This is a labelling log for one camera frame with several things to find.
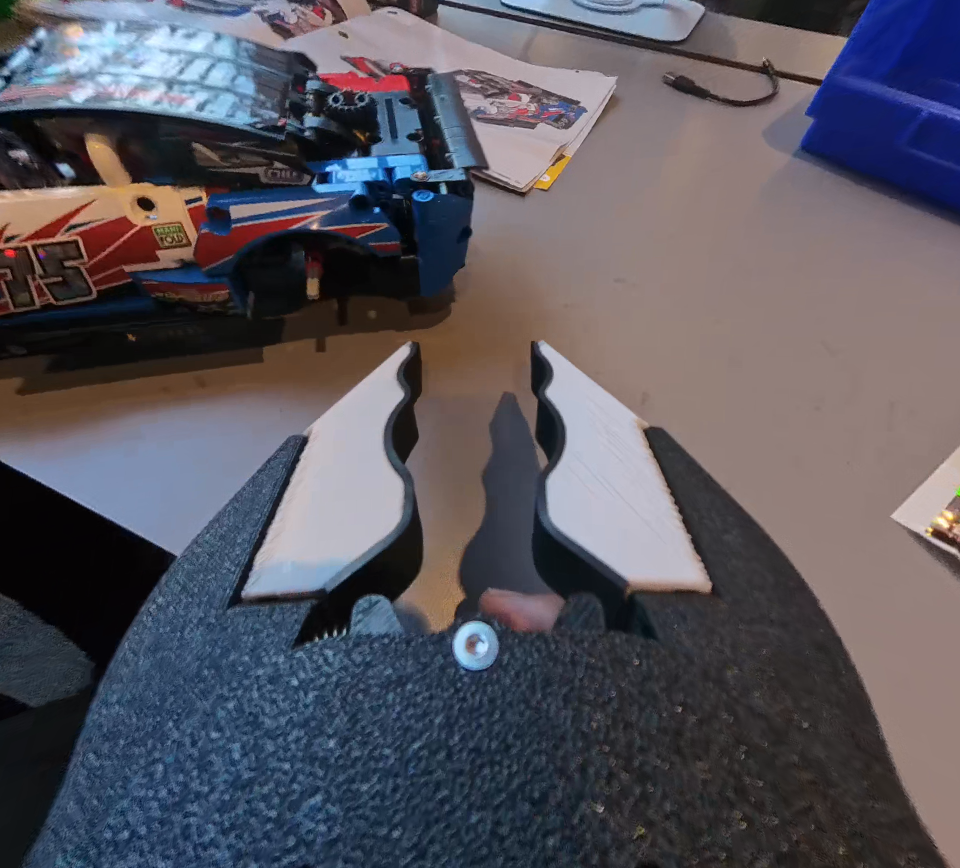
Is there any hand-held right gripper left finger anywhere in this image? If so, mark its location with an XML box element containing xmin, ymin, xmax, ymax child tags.
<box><xmin>240</xmin><ymin>341</ymin><xmax>425</xmax><ymax>603</ymax></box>

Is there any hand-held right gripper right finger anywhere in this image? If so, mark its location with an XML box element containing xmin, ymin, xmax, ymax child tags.
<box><xmin>530</xmin><ymin>340</ymin><xmax>714</xmax><ymax>640</ymax></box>

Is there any toy brick race car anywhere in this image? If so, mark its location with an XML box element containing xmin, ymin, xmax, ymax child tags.
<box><xmin>0</xmin><ymin>20</ymin><xmax>490</xmax><ymax>359</ymax></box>

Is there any instruction booklet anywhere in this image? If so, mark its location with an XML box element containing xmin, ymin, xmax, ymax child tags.
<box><xmin>15</xmin><ymin>0</ymin><xmax>620</xmax><ymax>193</ymax></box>

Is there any person's right hand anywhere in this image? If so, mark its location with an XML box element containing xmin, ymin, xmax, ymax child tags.
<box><xmin>480</xmin><ymin>587</ymin><xmax>567</xmax><ymax>634</ymax></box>

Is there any holographic sticker sheet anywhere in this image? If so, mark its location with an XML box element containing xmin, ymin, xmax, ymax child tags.
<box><xmin>891</xmin><ymin>444</ymin><xmax>960</xmax><ymax>554</ymax></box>

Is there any blue plastic bin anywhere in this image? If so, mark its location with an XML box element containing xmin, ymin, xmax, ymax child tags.
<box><xmin>801</xmin><ymin>0</ymin><xmax>960</xmax><ymax>213</ymax></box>

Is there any black usb cable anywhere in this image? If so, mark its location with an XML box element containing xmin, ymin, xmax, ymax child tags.
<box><xmin>662</xmin><ymin>58</ymin><xmax>825</xmax><ymax>108</ymax></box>

